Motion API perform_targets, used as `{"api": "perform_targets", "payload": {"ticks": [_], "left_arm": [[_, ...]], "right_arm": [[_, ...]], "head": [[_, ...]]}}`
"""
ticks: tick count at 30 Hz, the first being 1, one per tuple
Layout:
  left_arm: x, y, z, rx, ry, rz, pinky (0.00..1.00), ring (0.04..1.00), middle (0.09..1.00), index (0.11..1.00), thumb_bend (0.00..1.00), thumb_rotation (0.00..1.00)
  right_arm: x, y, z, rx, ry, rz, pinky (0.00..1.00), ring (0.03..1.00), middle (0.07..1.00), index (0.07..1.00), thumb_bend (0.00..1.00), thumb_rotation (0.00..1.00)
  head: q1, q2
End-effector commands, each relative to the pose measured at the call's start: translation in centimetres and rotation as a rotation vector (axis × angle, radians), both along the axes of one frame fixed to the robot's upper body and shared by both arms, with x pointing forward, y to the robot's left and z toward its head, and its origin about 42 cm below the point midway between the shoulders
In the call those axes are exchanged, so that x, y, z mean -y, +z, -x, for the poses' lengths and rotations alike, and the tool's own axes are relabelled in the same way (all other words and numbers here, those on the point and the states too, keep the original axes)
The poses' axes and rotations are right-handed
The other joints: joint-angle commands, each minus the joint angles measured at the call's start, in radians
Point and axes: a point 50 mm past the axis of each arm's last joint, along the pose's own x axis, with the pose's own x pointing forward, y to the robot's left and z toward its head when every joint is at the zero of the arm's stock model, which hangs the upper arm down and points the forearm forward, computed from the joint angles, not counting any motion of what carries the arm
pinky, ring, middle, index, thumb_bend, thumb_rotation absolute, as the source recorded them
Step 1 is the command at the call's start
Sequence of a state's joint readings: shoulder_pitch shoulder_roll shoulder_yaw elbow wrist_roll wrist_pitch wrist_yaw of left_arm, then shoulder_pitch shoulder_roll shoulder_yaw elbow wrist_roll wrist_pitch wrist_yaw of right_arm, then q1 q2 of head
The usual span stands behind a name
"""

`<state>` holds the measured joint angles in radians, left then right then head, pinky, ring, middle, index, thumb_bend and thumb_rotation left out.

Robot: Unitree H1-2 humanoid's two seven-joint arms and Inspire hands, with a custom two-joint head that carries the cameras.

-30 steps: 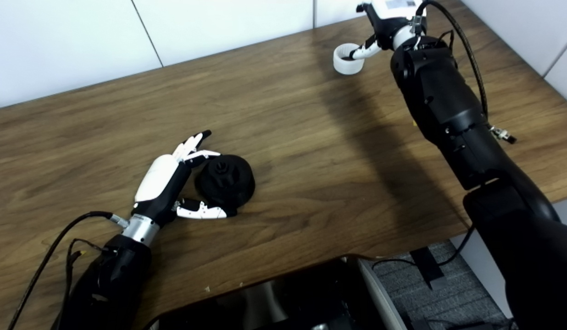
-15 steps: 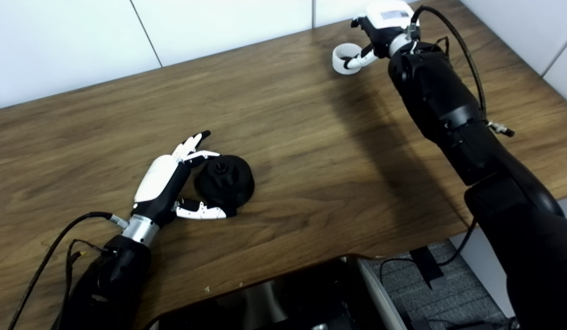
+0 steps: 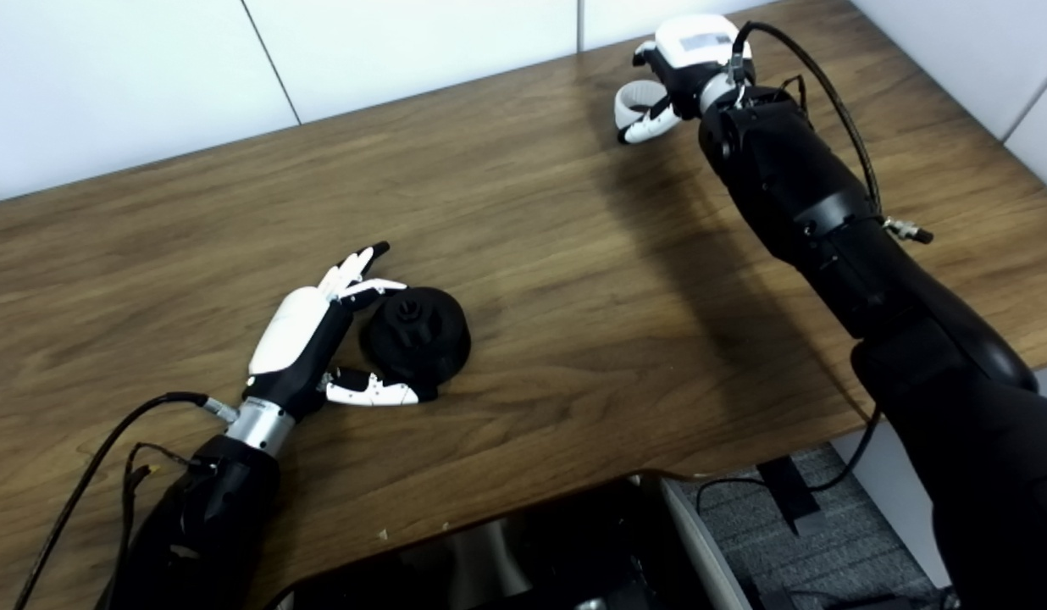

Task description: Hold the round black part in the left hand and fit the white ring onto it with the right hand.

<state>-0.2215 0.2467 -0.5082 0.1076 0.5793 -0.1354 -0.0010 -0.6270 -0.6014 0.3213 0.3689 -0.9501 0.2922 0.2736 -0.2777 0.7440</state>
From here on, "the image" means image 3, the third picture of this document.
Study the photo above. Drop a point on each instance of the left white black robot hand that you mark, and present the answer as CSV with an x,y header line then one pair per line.
x,y
295,339

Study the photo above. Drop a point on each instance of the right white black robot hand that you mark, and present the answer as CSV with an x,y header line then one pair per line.
x,y
697,51

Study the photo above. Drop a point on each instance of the round black plastic part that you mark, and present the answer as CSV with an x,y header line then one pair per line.
x,y
430,339

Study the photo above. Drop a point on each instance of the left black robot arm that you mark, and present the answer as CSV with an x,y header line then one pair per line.
x,y
210,525

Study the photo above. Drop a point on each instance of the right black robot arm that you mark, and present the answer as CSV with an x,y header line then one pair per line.
x,y
828,220

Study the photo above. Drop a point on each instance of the glossy black robot torso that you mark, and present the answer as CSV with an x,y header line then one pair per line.
x,y
490,559

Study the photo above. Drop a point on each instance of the black flat floor box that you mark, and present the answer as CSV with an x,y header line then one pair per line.
x,y
786,491

